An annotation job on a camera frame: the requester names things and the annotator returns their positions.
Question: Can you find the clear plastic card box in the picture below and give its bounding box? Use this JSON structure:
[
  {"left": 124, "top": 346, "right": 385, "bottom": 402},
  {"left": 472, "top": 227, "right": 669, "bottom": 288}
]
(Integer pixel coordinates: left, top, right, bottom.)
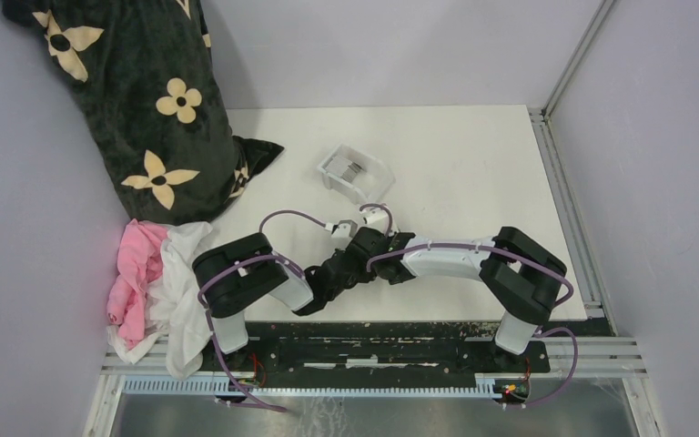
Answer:
[{"left": 317, "top": 145, "right": 396, "bottom": 205}]

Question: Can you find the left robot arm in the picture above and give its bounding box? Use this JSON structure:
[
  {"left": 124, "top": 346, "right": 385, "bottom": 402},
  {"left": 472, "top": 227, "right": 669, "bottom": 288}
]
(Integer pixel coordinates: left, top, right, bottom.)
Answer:
[{"left": 192, "top": 228, "right": 385, "bottom": 371}]

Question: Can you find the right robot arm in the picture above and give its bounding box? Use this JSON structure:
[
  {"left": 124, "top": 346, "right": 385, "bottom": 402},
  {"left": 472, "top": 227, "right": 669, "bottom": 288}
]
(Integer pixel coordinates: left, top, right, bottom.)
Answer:
[{"left": 340, "top": 227, "right": 573, "bottom": 371}]

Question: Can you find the stack of grey cards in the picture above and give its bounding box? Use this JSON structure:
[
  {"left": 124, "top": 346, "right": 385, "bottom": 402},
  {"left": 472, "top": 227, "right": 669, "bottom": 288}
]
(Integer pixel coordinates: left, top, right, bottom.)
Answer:
[{"left": 325, "top": 155, "right": 363, "bottom": 182}]

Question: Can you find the white cloth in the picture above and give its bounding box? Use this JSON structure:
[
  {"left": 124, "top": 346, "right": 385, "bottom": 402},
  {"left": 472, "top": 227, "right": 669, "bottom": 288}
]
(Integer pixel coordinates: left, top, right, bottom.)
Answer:
[{"left": 106, "top": 222, "right": 213, "bottom": 380}]

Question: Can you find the pink cloth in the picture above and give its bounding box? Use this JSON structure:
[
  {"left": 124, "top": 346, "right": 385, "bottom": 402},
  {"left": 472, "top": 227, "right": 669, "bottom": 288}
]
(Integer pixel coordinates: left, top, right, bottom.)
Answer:
[{"left": 106, "top": 219, "right": 167, "bottom": 350}]

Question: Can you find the black floral plush blanket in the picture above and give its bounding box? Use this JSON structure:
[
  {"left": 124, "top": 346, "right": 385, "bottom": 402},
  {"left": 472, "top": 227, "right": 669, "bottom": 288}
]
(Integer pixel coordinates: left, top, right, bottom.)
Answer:
[{"left": 2, "top": 1, "right": 283, "bottom": 226}]

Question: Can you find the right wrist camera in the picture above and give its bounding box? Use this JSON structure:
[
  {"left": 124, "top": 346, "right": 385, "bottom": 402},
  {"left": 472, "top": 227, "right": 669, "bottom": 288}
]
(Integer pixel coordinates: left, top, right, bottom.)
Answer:
[{"left": 360, "top": 204, "right": 395, "bottom": 236}]

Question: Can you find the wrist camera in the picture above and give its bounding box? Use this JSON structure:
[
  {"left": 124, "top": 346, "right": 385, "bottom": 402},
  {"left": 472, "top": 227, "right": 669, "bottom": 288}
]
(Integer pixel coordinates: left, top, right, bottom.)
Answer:
[
  {"left": 360, "top": 204, "right": 395, "bottom": 236},
  {"left": 324, "top": 219, "right": 359, "bottom": 249}
]

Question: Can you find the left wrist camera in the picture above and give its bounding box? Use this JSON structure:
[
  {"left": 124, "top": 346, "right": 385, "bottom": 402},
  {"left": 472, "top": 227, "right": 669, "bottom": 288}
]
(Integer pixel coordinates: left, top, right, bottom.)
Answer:
[{"left": 324, "top": 219, "right": 359, "bottom": 249}]

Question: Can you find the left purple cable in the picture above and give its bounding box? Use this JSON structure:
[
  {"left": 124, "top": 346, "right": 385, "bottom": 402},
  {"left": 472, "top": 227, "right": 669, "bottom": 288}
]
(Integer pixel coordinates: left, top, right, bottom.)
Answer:
[{"left": 197, "top": 208, "right": 332, "bottom": 416}]

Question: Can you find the purple cable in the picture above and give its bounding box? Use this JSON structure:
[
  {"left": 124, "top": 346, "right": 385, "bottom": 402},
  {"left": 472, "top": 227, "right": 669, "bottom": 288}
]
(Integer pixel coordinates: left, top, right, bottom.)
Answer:
[
  {"left": 358, "top": 202, "right": 580, "bottom": 410},
  {"left": 197, "top": 208, "right": 332, "bottom": 416}
]

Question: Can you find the slotted cable duct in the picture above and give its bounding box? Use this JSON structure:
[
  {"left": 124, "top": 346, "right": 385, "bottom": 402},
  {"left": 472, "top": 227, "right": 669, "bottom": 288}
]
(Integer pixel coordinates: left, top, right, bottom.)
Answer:
[{"left": 121, "top": 376, "right": 499, "bottom": 400}]

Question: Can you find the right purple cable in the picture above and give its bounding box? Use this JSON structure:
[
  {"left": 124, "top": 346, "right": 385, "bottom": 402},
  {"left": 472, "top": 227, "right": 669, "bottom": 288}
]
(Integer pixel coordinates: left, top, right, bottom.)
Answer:
[{"left": 358, "top": 202, "right": 580, "bottom": 410}]

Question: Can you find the aluminium frame rail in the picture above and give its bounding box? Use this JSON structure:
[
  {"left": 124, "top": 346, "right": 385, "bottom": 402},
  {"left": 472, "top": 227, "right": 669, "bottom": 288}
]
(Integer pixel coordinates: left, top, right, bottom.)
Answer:
[{"left": 529, "top": 1, "right": 667, "bottom": 436}]

